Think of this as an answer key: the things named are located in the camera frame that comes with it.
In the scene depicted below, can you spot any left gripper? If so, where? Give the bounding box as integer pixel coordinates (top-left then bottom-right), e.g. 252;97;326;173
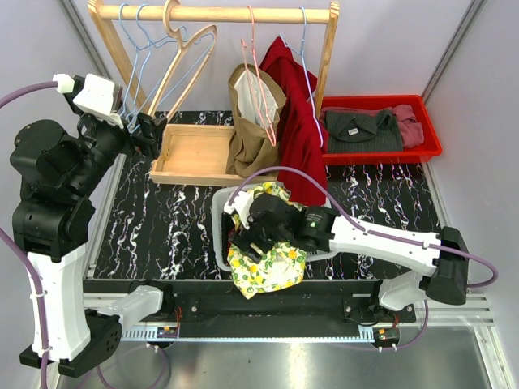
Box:
69;109;167;196

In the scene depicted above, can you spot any lemon print skirt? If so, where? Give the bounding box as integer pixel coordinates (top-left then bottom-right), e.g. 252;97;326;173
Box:
227;182;307;299

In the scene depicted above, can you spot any blue wire hanger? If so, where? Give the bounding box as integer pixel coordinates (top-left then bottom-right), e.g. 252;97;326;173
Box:
277;6;325;147
118;2;139;124
127;3;210;133

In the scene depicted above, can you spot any red polka dot skirt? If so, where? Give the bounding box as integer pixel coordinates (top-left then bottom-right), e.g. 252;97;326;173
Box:
228;228;242;244

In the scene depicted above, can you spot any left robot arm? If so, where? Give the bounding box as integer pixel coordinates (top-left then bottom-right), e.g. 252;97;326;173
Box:
10;114;175;378

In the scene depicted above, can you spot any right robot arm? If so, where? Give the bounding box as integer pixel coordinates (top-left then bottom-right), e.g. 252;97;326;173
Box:
224;191;468;322

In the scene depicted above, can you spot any khaki skirt white lining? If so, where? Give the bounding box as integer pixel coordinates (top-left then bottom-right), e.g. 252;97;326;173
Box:
225;64;286;177

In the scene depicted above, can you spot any plain red skirt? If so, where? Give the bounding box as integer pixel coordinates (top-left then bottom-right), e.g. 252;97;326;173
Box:
259;37;328;187

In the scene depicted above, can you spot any wooden clothes rack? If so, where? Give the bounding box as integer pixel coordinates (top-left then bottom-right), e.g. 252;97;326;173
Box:
88;1;340;186

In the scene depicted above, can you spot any white plastic mesh basket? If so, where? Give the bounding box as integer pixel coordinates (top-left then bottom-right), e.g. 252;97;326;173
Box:
211;186;339;272

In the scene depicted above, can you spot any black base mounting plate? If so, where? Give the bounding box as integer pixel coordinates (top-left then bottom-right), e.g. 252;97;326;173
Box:
88;278;418;340

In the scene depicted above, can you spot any dark grey striped shirt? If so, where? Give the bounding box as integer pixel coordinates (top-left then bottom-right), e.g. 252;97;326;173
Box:
324;109;403;154

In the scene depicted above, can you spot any pink garment in bin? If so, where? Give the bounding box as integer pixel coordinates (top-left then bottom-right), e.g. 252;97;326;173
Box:
388;105;425;148

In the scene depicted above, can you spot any red plastic bin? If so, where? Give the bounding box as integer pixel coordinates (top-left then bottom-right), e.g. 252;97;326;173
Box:
321;94;443;165

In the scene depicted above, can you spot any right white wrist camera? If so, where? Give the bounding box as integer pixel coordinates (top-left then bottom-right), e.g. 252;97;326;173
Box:
224;191;254;229

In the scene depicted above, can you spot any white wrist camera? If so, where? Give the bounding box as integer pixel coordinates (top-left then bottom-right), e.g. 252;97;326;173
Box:
224;191;254;229
53;74;124;129

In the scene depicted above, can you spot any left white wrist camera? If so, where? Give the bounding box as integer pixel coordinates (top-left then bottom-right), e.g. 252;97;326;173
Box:
53;74;124;129

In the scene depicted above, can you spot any pink wire hanger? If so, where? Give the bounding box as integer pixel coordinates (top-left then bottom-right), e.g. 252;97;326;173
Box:
241;5;277;147

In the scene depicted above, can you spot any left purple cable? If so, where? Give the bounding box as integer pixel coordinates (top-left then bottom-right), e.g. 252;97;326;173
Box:
0;80;169;389

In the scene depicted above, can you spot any purple cable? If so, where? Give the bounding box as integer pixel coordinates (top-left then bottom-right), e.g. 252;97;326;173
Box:
0;80;169;389
229;165;499;352

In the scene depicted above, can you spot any aluminium frame rail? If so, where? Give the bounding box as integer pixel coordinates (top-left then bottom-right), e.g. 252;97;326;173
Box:
121;297;494;344

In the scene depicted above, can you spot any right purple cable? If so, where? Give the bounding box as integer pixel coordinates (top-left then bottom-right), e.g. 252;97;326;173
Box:
229;165;499;352

